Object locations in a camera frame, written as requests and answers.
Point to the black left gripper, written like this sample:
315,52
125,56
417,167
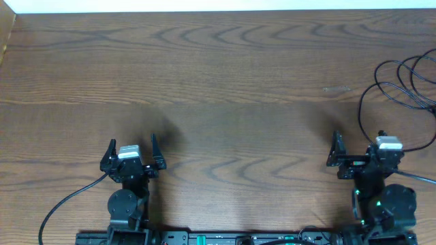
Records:
160,162

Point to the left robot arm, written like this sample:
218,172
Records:
129,206

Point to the clear tape piece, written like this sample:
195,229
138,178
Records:
336,89

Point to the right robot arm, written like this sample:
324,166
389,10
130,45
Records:
386,212

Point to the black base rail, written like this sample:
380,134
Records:
213,238

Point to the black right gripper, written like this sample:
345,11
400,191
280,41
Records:
338,155

